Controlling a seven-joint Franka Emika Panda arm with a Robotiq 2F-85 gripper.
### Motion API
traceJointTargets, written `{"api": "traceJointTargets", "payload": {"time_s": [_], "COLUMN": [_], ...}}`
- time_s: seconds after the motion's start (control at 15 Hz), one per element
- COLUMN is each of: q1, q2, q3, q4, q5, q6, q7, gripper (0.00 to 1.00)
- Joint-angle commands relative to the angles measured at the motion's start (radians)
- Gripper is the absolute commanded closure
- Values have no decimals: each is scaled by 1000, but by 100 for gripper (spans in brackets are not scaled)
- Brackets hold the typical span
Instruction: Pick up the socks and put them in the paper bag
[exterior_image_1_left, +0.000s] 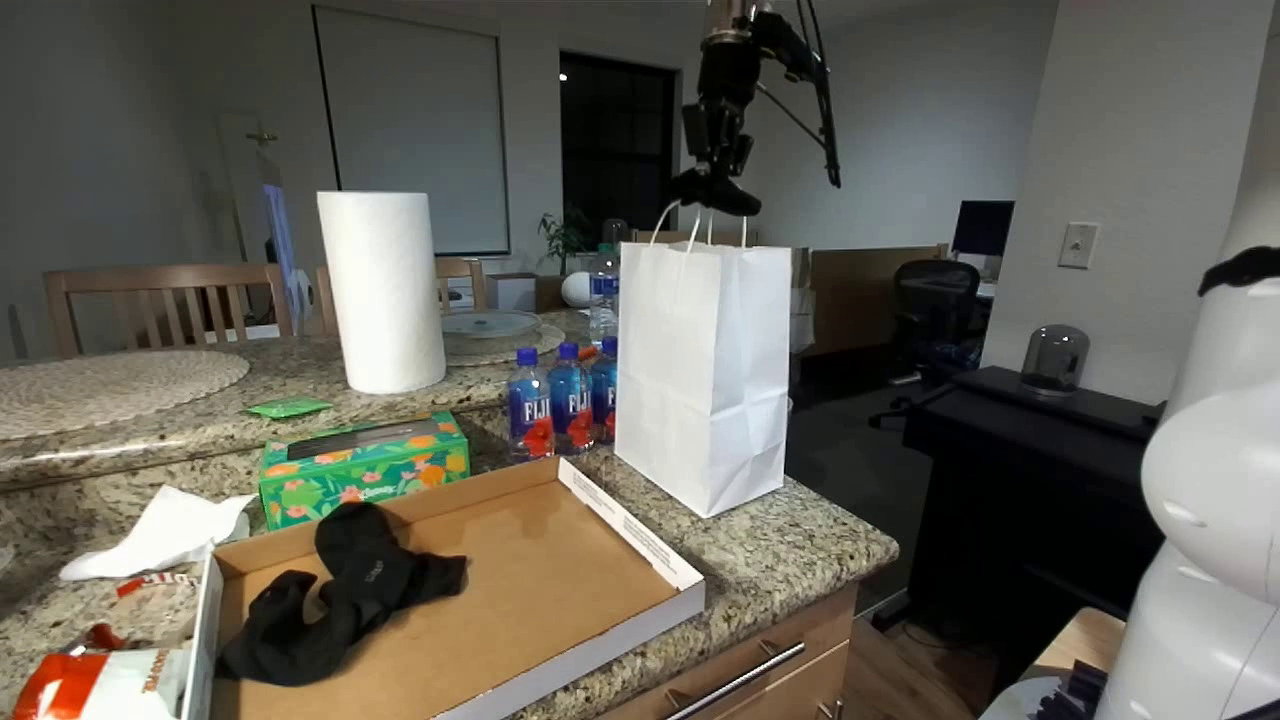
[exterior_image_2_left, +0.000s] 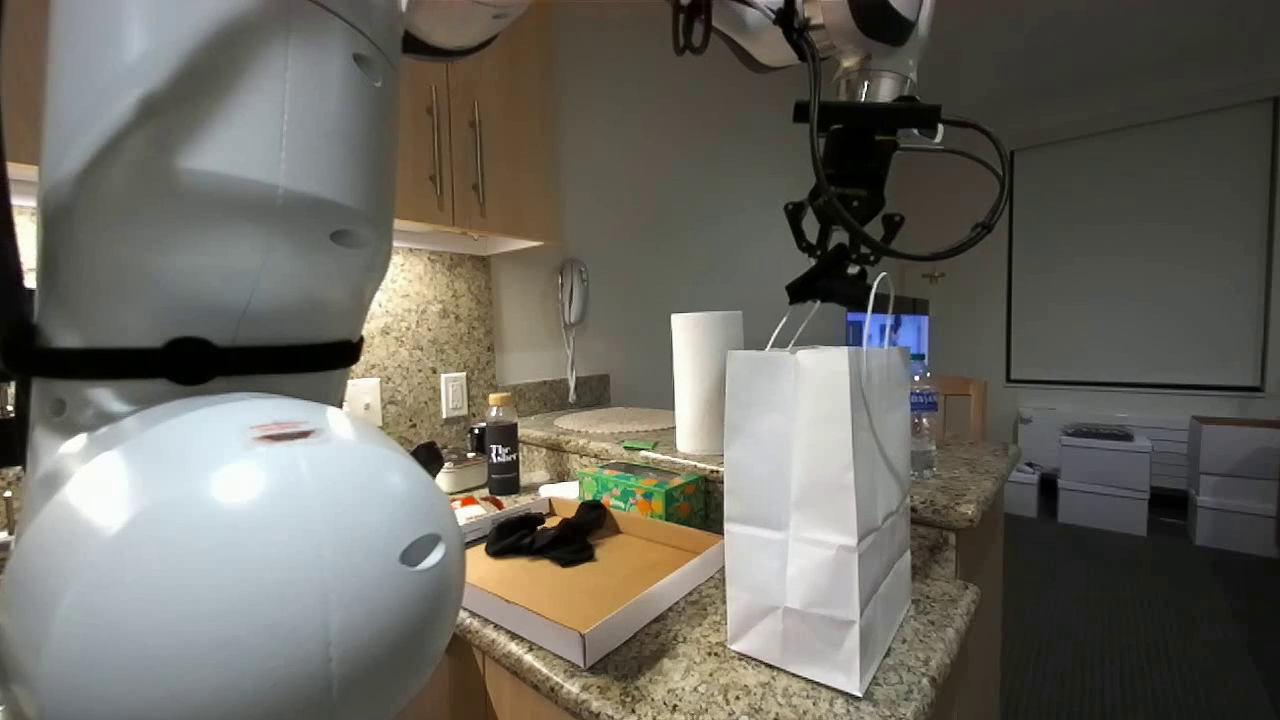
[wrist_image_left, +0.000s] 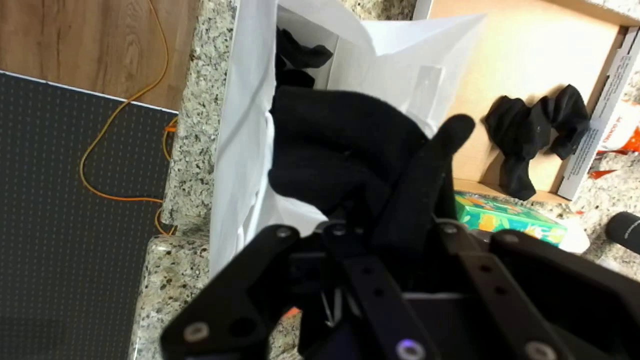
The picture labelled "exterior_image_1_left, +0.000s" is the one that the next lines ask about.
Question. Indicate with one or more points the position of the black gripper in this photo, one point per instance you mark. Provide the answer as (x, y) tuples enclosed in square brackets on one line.
[(728, 76)]

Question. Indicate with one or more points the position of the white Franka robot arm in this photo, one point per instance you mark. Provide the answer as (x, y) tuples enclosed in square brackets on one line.
[(1200, 602)]

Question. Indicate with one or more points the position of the red and white chip bag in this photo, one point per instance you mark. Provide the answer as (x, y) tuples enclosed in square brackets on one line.
[(92, 680)]

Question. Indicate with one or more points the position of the small potted plant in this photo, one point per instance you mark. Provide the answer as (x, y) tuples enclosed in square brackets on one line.
[(563, 243)]

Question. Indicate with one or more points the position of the clear plastic water bottle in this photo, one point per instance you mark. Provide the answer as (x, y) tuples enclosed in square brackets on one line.
[(603, 305)]

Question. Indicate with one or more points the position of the small white round object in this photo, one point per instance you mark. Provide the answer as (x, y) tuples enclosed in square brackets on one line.
[(576, 290)]

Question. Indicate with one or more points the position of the wooden sideboard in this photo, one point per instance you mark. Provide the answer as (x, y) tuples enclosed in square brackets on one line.
[(867, 303)]

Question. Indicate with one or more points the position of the Fiji water bottle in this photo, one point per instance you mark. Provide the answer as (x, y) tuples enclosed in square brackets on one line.
[(529, 412), (606, 393), (572, 407)]

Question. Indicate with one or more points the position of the black office chair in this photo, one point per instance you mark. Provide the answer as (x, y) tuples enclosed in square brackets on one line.
[(936, 314)]

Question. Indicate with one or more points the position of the computer monitor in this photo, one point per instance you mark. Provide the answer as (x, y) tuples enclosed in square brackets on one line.
[(985, 229)]

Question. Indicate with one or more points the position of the round grey plate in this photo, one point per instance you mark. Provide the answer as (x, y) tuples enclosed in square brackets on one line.
[(501, 335)]

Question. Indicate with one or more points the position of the white projector screen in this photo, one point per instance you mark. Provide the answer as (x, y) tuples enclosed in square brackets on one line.
[(414, 133)]

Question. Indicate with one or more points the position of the white paper towel roll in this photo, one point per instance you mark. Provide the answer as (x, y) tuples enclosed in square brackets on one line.
[(380, 293)]

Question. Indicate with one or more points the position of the grey glass jar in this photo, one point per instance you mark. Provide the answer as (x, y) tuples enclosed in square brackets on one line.
[(1052, 358)]

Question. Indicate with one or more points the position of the black desk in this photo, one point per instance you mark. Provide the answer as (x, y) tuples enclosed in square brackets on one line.
[(1040, 493)]

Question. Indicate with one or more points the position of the shallow cardboard box tray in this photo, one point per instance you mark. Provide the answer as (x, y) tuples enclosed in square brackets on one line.
[(563, 602)]

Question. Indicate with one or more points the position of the green tissue box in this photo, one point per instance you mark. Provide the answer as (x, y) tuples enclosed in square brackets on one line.
[(361, 472)]

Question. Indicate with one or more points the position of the flat green packet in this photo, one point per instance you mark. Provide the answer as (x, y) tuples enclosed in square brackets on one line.
[(284, 408)]

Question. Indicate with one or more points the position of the wooden counter cabinet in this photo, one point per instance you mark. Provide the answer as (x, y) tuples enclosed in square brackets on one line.
[(744, 652)]

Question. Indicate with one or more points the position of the crumpled white napkin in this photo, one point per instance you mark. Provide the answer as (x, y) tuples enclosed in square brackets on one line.
[(167, 525)]

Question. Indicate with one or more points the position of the white light switch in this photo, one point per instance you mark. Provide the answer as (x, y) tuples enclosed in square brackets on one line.
[(1078, 244)]

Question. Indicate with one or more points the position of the wall cross ornament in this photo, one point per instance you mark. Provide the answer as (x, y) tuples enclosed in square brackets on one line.
[(262, 136)]

